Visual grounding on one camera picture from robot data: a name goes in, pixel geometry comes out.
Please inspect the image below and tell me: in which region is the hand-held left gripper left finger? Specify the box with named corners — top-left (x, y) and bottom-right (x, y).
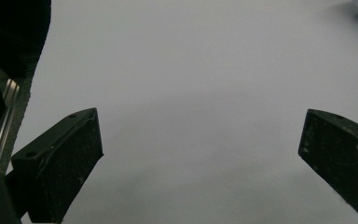
top-left (9, 107), bottom-right (104, 224)

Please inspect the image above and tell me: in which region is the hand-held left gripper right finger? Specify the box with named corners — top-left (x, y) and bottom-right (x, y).
top-left (297, 108), bottom-right (358, 224)

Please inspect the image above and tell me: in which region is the dark cloth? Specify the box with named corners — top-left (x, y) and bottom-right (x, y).
top-left (0, 0), bottom-right (52, 127)

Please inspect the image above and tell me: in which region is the aluminium frame rail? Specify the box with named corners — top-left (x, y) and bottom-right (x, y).
top-left (0, 77), bottom-right (21, 172)

